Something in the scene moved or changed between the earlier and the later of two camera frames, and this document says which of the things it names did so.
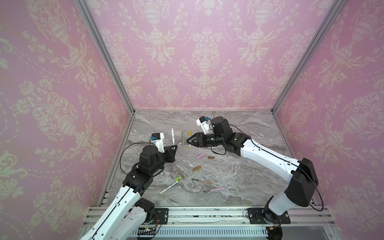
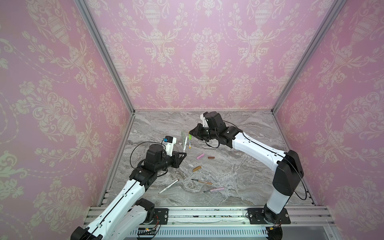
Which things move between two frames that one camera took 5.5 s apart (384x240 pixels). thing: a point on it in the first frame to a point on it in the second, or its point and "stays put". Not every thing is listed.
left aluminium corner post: x=105 y=51 stays put
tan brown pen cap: x=197 y=168 stays put
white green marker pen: x=173 y=138 to x=185 y=144
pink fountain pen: x=214 y=189 stays put
